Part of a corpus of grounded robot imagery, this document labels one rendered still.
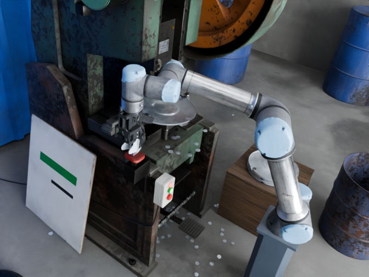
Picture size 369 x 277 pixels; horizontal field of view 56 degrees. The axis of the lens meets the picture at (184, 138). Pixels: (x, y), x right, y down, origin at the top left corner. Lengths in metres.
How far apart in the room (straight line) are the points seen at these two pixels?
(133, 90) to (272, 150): 0.49
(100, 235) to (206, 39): 1.18
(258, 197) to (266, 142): 0.90
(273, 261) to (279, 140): 0.73
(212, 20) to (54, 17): 0.72
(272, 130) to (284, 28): 3.76
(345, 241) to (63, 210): 1.57
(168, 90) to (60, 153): 0.87
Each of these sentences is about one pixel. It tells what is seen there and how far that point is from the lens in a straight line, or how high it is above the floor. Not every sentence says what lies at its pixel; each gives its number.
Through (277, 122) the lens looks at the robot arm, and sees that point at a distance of 1.13.
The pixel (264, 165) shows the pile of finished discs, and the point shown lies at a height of 0.39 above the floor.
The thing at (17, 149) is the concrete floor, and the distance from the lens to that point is 2.74.
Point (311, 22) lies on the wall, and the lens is 4.71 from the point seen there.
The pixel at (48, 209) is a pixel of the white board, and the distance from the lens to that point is 2.09.
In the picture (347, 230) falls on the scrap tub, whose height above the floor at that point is 0.18.
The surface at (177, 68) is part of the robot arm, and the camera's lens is 1.25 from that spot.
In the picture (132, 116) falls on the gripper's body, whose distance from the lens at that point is 1.21.
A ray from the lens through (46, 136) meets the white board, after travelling 1.90.
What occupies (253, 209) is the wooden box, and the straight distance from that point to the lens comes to 2.06.
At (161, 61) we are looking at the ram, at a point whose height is 1.00.
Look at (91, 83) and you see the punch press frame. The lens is 1.65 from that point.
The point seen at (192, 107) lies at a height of 0.78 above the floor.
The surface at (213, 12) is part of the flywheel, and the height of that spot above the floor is 1.15.
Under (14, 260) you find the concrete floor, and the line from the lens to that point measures 2.05.
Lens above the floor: 1.59
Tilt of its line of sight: 34 degrees down
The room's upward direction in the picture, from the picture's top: 8 degrees clockwise
